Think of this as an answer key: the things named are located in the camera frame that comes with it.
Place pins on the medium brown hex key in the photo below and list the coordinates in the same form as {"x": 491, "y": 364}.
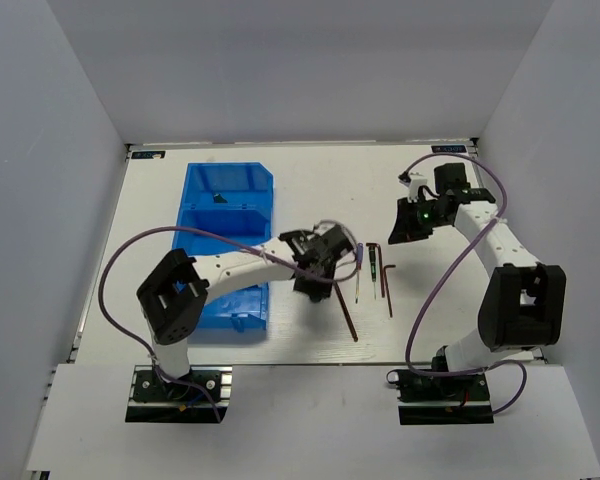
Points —
{"x": 380, "y": 264}

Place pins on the green black precision screwdriver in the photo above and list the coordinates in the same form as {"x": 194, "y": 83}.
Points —
{"x": 373, "y": 268}

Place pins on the purple handled precision screwdriver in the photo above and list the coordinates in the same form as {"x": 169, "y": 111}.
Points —
{"x": 359, "y": 261}

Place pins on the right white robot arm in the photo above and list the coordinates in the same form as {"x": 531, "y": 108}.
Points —
{"x": 522, "y": 308}

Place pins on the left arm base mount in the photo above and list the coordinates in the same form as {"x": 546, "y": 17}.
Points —
{"x": 152, "y": 400}

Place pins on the large brown hex key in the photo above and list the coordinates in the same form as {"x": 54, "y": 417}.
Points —
{"x": 346, "y": 313}

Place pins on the corner label sticker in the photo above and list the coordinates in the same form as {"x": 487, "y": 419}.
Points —
{"x": 449, "y": 148}
{"x": 152, "y": 154}

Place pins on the right corner label sticker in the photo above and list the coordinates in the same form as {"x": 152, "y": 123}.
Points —
{"x": 449, "y": 148}

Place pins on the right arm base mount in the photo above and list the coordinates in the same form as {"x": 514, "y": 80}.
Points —
{"x": 431, "y": 401}

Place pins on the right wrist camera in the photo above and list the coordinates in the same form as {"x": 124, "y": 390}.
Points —
{"x": 413, "y": 182}

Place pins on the stubby green orange-capped screwdriver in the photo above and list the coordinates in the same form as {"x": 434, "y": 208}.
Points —
{"x": 218, "y": 198}

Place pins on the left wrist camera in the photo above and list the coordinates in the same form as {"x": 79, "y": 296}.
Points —
{"x": 331, "y": 235}

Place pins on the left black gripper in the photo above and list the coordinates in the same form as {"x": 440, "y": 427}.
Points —
{"x": 320, "y": 286}

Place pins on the left corner label sticker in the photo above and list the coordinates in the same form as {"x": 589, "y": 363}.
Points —
{"x": 152, "y": 154}

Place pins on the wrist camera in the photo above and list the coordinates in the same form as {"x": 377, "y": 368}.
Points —
{"x": 413, "y": 182}
{"x": 331, "y": 235}

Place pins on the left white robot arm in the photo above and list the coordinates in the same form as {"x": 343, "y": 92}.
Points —
{"x": 174, "y": 294}

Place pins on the small brown hex key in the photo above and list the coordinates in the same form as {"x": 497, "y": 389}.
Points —
{"x": 385, "y": 270}

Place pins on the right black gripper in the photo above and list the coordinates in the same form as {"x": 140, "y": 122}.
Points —
{"x": 405, "y": 230}

